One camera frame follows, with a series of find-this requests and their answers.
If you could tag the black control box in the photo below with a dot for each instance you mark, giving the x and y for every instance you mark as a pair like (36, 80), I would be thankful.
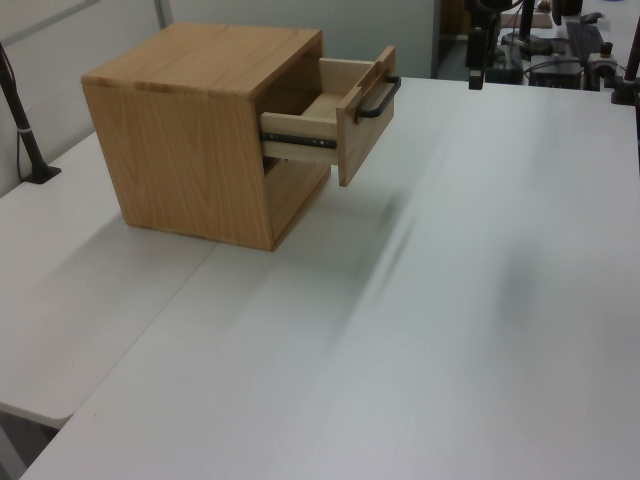
(557, 75)

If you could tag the dark computer mouse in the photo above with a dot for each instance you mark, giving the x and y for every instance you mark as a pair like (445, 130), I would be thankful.
(590, 17)

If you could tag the black camera pole with base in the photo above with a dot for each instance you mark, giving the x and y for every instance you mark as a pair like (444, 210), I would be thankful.
(25, 135)

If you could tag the black computer keyboard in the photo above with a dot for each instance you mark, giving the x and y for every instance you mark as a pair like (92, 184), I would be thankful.
(585, 40)

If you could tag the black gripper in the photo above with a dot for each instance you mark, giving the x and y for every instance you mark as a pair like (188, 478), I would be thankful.
(477, 47)

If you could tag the oak wooden cabinet box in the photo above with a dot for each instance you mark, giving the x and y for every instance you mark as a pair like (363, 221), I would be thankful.
(170, 150)

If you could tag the wooden drawer front with slot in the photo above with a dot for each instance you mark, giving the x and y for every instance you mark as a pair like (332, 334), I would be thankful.
(295, 200)

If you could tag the grey emergency stop button box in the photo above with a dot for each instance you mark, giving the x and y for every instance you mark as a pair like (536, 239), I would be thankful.
(604, 57)

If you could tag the black pole with table clamp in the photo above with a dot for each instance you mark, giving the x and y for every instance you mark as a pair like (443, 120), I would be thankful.
(627, 75)

